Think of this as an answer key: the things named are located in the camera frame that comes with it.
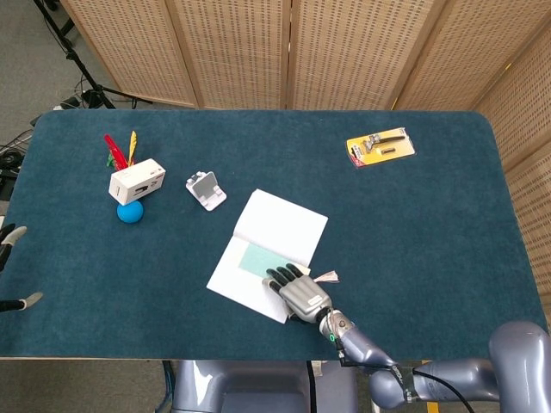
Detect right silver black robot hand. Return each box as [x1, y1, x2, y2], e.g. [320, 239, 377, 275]
[261, 263, 335, 324]

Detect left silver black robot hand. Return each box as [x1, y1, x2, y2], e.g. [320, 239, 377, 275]
[0, 223, 44, 314]

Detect light blue tasselled bookmark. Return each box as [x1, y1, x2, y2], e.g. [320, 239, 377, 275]
[238, 243, 340, 285]

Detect open white lined notebook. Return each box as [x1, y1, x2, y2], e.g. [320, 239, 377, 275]
[206, 188, 329, 324]

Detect grey-blue robot torso base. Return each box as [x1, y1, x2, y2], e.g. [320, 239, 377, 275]
[170, 360, 361, 413]

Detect dark blue table mat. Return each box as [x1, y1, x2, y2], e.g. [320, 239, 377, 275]
[0, 109, 551, 361]

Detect blue ball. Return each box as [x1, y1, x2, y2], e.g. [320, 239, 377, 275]
[116, 200, 145, 225]

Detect white folding phone stand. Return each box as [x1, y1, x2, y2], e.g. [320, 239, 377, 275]
[185, 170, 228, 212]

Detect white cardboard box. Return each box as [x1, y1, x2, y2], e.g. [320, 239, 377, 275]
[108, 157, 167, 207]

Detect red yellow feather shuttlecock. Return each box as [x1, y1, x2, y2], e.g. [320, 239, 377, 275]
[102, 130, 139, 170]

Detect yellow packaged hand tool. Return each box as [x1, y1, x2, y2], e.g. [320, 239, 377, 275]
[345, 126, 417, 170]

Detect black tripod stand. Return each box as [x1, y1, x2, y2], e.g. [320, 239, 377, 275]
[32, 0, 154, 111]

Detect wooden perforated folding screen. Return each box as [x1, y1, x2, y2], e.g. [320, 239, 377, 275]
[59, 0, 551, 319]

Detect black floor cables and devices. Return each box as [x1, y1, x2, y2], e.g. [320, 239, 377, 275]
[0, 128, 34, 201]

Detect blue cable beside robot base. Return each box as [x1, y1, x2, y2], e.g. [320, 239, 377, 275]
[160, 360, 178, 413]

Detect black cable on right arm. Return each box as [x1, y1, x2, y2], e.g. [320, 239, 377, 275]
[338, 350, 475, 413]

